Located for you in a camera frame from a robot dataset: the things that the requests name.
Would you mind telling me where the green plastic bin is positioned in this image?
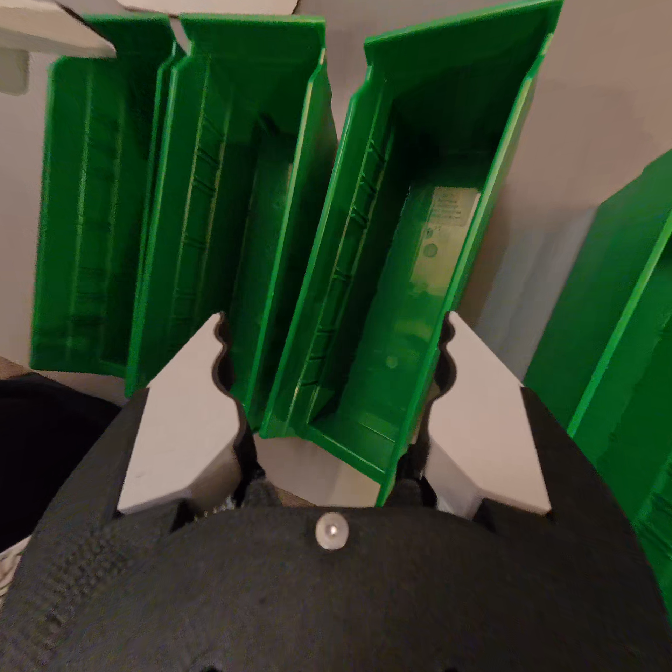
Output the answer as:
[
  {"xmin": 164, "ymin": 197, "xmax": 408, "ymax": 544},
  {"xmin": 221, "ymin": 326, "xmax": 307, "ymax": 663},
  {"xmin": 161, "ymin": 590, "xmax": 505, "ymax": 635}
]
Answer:
[
  {"xmin": 525, "ymin": 152, "xmax": 672, "ymax": 604},
  {"xmin": 260, "ymin": 0, "xmax": 565, "ymax": 507},
  {"xmin": 30, "ymin": 13, "xmax": 182, "ymax": 379},
  {"xmin": 125, "ymin": 15, "xmax": 339, "ymax": 432}
]

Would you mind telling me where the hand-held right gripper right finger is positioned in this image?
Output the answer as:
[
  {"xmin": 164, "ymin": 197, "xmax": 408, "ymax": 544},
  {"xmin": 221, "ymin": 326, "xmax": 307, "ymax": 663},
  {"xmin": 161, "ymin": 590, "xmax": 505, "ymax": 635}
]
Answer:
[{"xmin": 420, "ymin": 311, "xmax": 552, "ymax": 520}]

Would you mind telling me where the dark cloth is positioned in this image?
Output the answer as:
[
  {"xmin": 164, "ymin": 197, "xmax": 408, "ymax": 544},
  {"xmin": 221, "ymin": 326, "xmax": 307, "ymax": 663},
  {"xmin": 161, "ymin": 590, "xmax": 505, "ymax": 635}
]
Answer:
[{"xmin": 0, "ymin": 362, "xmax": 126, "ymax": 552}]

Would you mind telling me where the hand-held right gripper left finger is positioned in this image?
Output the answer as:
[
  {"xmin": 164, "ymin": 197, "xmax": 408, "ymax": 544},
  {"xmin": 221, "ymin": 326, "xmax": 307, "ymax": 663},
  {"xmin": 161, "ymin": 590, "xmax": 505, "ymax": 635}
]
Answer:
[{"xmin": 117, "ymin": 312, "xmax": 258, "ymax": 515}]

